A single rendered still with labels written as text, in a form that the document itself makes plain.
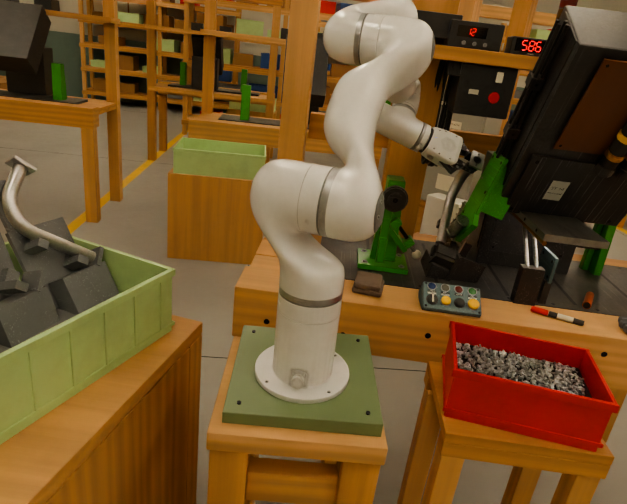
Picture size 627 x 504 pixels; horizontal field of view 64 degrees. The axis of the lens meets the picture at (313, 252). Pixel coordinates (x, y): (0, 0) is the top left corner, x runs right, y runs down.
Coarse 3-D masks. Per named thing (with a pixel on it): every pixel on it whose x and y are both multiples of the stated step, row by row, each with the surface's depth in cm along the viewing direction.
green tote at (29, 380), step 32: (128, 256) 124; (128, 288) 128; (160, 288) 117; (96, 320) 101; (128, 320) 110; (160, 320) 120; (32, 352) 88; (64, 352) 95; (96, 352) 103; (128, 352) 112; (0, 384) 84; (32, 384) 90; (64, 384) 97; (0, 416) 85; (32, 416) 91
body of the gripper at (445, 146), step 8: (432, 128) 145; (440, 128) 146; (432, 136) 144; (440, 136) 145; (448, 136) 145; (456, 136) 147; (432, 144) 143; (440, 144) 144; (448, 144) 144; (456, 144) 145; (424, 152) 144; (432, 152) 143; (440, 152) 143; (448, 152) 144; (456, 152) 144; (432, 160) 146; (440, 160) 144; (448, 160) 143; (456, 160) 144
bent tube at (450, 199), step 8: (472, 152) 147; (472, 160) 146; (480, 160) 147; (480, 168) 145; (456, 176) 155; (464, 176) 152; (456, 184) 155; (448, 192) 157; (456, 192) 156; (448, 200) 155; (448, 208) 154; (448, 216) 152; (440, 224) 152; (448, 224) 151; (440, 232) 150; (440, 240) 148
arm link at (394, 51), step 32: (384, 32) 96; (416, 32) 94; (384, 64) 93; (416, 64) 96; (352, 96) 90; (384, 96) 94; (352, 128) 86; (352, 160) 83; (352, 192) 79; (320, 224) 82; (352, 224) 80
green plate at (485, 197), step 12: (492, 156) 144; (492, 168) 141; (504, 168) 135; (480, 180) 147; (492, 180) 137; (480, 192) 143; (492, 192) 139; (468, 204) 149; (480, 204) 139; (492, 204) 140; (504, 204) 140; (468, 216) 145; (492, 216) 142
